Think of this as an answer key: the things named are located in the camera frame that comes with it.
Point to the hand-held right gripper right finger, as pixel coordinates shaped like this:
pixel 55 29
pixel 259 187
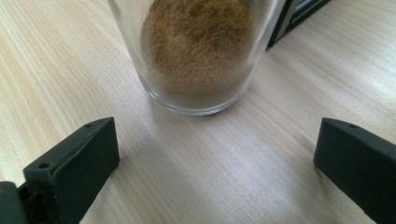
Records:
pixel 358 161

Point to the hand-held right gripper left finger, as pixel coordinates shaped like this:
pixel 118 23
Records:
pixel 74 165

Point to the clear drinking glass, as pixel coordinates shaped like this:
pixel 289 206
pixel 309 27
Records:
pixel 199 104

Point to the brown powder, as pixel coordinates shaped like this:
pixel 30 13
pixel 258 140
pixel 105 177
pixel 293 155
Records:
pixel 196 46

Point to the black device base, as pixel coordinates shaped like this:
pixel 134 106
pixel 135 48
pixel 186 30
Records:
pixel 286 21

